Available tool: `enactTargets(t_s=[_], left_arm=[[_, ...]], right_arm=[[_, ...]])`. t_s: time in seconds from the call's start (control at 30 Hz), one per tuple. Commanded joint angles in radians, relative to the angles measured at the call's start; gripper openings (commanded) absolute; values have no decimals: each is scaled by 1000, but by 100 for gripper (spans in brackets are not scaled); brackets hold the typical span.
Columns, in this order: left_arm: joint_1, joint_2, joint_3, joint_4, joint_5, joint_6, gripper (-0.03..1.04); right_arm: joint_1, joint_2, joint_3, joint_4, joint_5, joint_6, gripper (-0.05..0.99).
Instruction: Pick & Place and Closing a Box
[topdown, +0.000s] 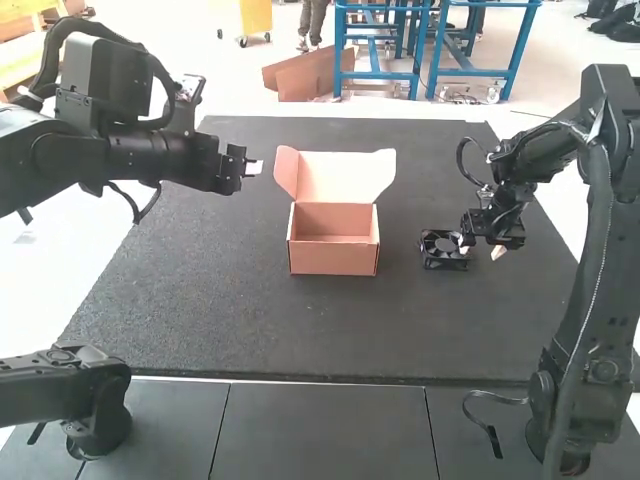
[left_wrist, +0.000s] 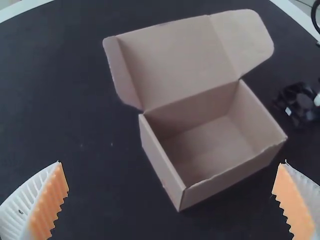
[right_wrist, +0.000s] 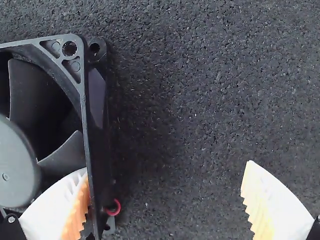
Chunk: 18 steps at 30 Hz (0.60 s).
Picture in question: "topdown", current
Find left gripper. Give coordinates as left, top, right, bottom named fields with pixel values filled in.
left=192, top=132, right=266, bottom=198

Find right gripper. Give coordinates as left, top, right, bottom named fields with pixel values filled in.
left=457, top=181, right=539, bottom=263

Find black square fan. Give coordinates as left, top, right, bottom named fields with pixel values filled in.
left=418, top=228, right=474, bottom=273

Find cardboard box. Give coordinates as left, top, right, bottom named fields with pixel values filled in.
left=273, top=144, right=399, bottom=277

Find brown cardboard sheet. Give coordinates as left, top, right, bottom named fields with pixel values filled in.
left=260, top=44, right=358, bottom=103

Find black mat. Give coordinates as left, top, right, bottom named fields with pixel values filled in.
left=58, top=115, right=584, bottom=387

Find yellow wheeled cart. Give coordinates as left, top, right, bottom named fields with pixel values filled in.
left=216, top=0, right=274, bottom=50

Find person's legs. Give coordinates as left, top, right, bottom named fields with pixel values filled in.
left=295, top=0, right=327, bottom=53

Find dark base panel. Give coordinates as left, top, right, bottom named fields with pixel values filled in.
left=0, top=377, right=232, bottom=480
left=424, top=384, right=640, bottom=480
left=209, top=381, right=442, bottom=480

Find black bag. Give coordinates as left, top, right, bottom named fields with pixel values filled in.
left=573, top=0, right=640, bottom=45

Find wooden pallet stack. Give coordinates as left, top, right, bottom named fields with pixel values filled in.
left=0, top=0, right=96, bottom=102

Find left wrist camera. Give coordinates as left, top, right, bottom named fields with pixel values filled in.
left=169, top=74, right=208, bottom=138

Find blue metal frame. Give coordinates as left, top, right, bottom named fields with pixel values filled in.
left=424, top=0, right=543, bottom=103
left=333, top=0, right=427, bottom=100

